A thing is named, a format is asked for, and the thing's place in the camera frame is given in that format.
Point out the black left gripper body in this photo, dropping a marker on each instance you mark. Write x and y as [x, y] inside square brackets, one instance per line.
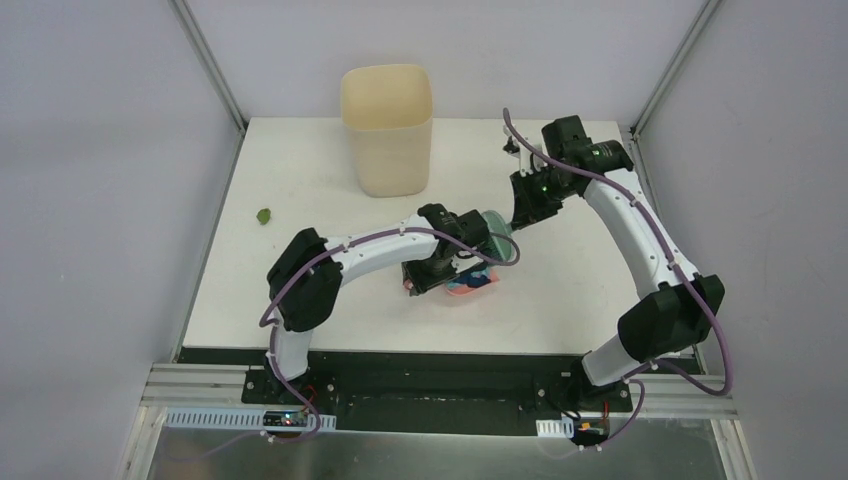
[426, 275]

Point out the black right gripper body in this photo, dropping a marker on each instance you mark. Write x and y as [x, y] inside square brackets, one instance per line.
[542, 192]

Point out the pink plastic dustpan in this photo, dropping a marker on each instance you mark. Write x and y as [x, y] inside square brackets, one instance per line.
[457, 286]

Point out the mint green hand brush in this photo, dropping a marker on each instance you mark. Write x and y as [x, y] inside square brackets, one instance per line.
[498, 245]

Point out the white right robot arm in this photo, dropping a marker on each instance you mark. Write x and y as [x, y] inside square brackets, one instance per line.
[677, 304]

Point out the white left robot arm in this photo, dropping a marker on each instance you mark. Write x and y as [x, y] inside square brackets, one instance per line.
[432, 247]

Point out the light blue paper scrap upper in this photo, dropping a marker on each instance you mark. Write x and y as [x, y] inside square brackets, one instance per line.
[478, 278]

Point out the green paper scrap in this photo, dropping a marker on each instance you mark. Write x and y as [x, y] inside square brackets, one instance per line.
[263, 216]

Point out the beige plastic waste bin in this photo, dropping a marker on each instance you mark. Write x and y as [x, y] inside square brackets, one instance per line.
[387, 112]

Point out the left controller circuit board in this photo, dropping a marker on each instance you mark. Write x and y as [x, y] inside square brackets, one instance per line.
[285, 419]

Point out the controller circuit board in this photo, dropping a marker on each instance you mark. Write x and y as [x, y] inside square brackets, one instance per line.
[285, 419]
[589, 436]

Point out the right controller circuit board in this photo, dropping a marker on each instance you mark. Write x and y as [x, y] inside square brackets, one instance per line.
[589, 436]

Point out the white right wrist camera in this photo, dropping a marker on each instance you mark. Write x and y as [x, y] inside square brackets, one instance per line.
[528, 162]

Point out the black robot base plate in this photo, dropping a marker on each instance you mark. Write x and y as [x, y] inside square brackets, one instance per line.
[427, 393]

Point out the aluminium frame rail right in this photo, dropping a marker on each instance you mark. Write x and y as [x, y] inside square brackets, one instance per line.
[697, 27]

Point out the aluminium frame rail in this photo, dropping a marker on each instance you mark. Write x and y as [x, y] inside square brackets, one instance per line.
[697, 27]
[206, 58]

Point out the aluminium frame rail left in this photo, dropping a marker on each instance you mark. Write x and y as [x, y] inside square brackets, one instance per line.
[206, 58]

